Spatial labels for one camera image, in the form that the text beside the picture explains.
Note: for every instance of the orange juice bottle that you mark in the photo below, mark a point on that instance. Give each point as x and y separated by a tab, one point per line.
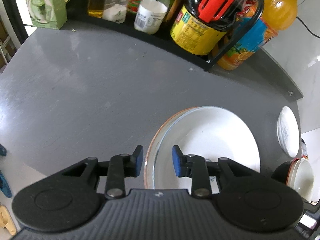
277	15

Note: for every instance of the green carton box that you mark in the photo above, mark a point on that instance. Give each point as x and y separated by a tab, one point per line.
49	14

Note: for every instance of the white ceramic bowl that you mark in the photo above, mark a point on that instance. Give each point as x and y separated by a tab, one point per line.
301	178
211	132

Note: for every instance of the white plate Bakery print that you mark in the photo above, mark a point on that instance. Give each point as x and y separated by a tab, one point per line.
288	132

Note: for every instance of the white label plastic bottle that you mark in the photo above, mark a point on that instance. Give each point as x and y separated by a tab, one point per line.
150	15

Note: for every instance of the red plastic bowl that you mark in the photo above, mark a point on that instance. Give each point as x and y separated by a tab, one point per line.
152	150

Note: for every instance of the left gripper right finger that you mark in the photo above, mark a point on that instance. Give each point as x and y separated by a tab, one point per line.
199	170

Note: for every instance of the yellow label dark bottle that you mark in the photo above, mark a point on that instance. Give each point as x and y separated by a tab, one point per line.
201	24

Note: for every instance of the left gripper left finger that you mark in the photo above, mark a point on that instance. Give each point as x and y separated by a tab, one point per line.
116	170

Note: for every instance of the glass salt jar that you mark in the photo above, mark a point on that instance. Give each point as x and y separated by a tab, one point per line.
115	10

